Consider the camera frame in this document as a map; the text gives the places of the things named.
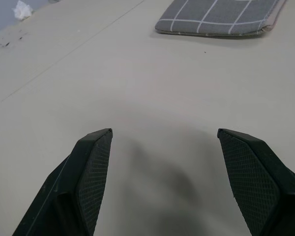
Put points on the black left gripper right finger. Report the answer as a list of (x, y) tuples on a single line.
[(258, 182)]

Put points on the grey checked fabric pouch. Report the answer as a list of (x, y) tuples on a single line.
[(211, 17)]

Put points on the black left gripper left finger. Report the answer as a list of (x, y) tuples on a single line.
[(71, 186)]

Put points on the crumpled white tissue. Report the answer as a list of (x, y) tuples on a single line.
[(21, 10)]

